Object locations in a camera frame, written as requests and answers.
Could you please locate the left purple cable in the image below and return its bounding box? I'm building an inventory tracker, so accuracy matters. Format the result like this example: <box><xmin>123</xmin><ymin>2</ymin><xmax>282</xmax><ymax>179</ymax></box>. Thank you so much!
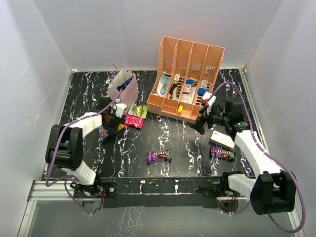
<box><xmin>45</xmin><ymin>90</ymin><xmax>123</xmax><ymax>216</ymax></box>

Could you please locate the blue Burts chips bag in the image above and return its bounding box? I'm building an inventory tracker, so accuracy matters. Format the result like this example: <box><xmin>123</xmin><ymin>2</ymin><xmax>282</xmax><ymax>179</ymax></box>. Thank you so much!
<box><xmin>117</xmin><ymin>77</ymin><xmax>133</xmax><ymax>92</ymax></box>

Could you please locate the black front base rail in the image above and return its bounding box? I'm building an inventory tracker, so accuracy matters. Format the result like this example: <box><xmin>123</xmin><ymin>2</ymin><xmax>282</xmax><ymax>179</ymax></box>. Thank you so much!
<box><xmin>74</xmin><ymin>176</ymin><xmax>250</xmax><ymax>209</ymax></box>

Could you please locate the orange desk file organizer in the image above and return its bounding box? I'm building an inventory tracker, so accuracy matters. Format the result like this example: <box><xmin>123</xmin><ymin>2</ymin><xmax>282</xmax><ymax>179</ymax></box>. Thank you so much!
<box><xmin>147</xmin><ymin>37</ymin><xmax>225</xmax><ymax>123</ymax></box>

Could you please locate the pale pink paper bag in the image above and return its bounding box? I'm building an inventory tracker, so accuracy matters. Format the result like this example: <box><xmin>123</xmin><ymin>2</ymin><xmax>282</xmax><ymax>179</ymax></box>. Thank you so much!
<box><xmin>107</xmin><ymin>64</ymin><xmax>138</xmax><ymax>115</ymax></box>

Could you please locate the small yellow box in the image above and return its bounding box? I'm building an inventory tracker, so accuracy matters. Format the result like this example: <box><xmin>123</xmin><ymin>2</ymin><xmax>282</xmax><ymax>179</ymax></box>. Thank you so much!
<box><xmin>178</xmin><ymin>104</ymin><xmax>184</xmax><ymax>114</ymax></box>

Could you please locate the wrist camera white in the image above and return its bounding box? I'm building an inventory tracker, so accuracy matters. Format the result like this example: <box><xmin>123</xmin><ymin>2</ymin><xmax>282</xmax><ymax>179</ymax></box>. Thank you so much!
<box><xmin>200</xmin><ymin>92</ymin><xmax>216</xmax><ymax>107</ymax></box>
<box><xmin>114</xmin><ymin>98</ymin><xmax>127</xmax><ymax>118</ymax></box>

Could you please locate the black yellow utility knife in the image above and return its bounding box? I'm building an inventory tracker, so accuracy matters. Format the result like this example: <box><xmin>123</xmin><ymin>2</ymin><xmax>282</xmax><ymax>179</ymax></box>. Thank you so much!
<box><xmin>169</xmin><ymin>81</ymin><xmax>178</xmax><ymax>100</ymax></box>

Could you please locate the light blue tape dispenser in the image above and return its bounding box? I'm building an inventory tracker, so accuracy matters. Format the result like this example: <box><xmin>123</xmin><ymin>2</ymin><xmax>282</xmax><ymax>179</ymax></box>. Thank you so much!
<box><xmin>157</xmin><ymin>72</ymin><xmax>170</xmax><ymax>96</ymax></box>

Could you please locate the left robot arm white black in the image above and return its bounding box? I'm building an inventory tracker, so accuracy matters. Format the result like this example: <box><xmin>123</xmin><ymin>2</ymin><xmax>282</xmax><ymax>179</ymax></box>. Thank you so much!
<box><xmin>45</xmin><ymin>98</ymin><xmax>127</xmax><ymax>197</ymax></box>

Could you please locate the blue white item pack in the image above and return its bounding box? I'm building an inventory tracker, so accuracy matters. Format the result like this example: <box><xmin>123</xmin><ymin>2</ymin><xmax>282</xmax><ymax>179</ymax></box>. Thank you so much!
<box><xmin>197</xmin><ymin>80</ymin><xmax>209</xmax><ymax>96</ymax></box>

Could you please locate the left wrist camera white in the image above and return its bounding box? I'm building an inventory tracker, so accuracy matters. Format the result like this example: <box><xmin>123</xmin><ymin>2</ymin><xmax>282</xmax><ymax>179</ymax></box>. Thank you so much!
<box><xmin>114</xmin><ymin>98</ymin><xmax>127</xmax><ymax>118</ymax></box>

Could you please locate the purple cable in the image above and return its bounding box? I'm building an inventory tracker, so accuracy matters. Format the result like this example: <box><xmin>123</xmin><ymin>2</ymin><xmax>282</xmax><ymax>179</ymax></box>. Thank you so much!
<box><xmin>208</xmin><ymin>81</ymin><xmax>307</xmax><ymax>233</ymax></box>
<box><xmin>45</xmin><ymin>90</ymin><xmax>123</xmax><ymax>216</ymax></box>

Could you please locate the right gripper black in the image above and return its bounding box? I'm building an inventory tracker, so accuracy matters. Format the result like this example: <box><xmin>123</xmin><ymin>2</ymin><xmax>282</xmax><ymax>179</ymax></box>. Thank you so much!
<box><xmin>190</xmin><ymin>103</ymin><xmax>230</xmax><ymax>134</ymax></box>

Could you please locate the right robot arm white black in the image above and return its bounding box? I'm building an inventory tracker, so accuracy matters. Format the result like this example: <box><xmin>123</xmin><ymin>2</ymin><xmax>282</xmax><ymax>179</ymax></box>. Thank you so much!
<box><xmin>191</xmin><ymin>96</ymin><xmax>296</xmax><ymax>215</ymax></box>

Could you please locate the white plastic packet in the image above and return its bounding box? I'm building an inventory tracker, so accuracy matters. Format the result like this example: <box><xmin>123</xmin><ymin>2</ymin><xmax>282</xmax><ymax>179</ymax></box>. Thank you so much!
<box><xmin>180</xmin><ymin>94</ymin><xmax>195</xmax><ymax>104</ymax></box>

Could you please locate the pink candy packet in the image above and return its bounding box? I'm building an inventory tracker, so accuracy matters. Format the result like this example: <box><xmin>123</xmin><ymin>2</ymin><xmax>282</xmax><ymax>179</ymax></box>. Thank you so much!
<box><xmin>124</xmin><ymin>114</ymin><xmax>144</xmax><ymax>129</ymax></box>

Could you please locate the blue M&M's packet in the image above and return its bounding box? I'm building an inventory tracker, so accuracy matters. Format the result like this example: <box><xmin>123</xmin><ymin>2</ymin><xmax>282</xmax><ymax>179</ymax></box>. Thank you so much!
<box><xmin>98</xmin><ymin>126</ymin><xmax>109</xmax><ymax>142</ymax></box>

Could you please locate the green candy packet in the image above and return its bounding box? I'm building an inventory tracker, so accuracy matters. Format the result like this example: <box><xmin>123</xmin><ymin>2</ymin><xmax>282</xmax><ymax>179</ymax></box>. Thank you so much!
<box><xmin>128</xmin><ymin>103</ymin><xmax>148</xmax><ymax>119</ymax></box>

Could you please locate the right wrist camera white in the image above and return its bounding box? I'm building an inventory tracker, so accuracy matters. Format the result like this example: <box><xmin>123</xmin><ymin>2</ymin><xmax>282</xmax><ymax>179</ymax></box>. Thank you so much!
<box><xmin>200</xmin><ymin>92</ymin><xmax>216</xmax><ymax>107</ymax></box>

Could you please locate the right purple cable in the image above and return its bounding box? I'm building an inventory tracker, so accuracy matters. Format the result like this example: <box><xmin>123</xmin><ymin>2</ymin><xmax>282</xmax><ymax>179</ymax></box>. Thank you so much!
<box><xmin>208</xmin><ymin>81</ymin><xmax>307</xmax><ymax>233</ymax></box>

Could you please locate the yellow M&M's packet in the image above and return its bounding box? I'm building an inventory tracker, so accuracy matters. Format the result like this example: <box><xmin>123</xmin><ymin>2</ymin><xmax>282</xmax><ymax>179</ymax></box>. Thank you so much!
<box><xmin>118</xmin><ymin>124</ymin><xmax>125</xmax><ymax>131</ymax></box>

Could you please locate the aluminium frame rail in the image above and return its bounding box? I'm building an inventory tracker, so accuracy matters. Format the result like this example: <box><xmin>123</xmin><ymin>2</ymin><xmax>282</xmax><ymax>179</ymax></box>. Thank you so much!
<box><xmin>17</xmin><ymin>180</ymin><xmax>306</xmax><ymax>237</ymax></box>

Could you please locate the purple M&M's packet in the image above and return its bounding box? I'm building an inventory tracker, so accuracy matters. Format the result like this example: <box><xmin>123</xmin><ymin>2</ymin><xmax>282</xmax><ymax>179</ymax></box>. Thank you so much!
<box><xmin>210</xmin><ymin>146</ymin><xmax>236</xmax><ymax>162</ymax></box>
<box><xmin>146</xmin><ymin>149</ymin><xmax>172</xmax><ymax>165</ymax></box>

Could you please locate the white rectangular box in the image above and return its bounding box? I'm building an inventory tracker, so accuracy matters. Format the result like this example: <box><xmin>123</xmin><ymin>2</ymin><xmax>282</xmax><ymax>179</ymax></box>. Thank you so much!
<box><xmin>209</xmin><ymin>131</ymin><xmax>235</xmax><ymax>150</ymax></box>

